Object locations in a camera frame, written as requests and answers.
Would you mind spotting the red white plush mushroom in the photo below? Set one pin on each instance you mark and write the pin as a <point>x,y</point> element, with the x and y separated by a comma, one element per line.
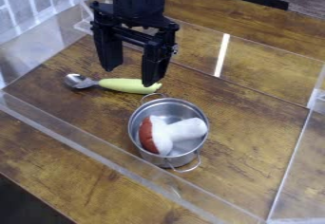
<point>158,135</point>

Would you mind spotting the clear acrylic triangular bracket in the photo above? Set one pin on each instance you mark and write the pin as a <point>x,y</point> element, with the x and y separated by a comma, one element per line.
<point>83,25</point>

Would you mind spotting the spoon with yellow-green handle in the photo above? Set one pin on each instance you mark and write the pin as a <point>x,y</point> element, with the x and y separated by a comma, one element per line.
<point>119,84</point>

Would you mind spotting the clear acrylic enclosure wall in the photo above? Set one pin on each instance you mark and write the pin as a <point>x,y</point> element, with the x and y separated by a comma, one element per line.
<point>248,67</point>

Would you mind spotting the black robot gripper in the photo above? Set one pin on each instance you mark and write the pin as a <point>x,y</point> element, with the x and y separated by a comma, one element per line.
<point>133,21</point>

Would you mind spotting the small silver metal pot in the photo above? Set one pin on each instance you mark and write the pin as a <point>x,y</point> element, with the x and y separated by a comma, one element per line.
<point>183,159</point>

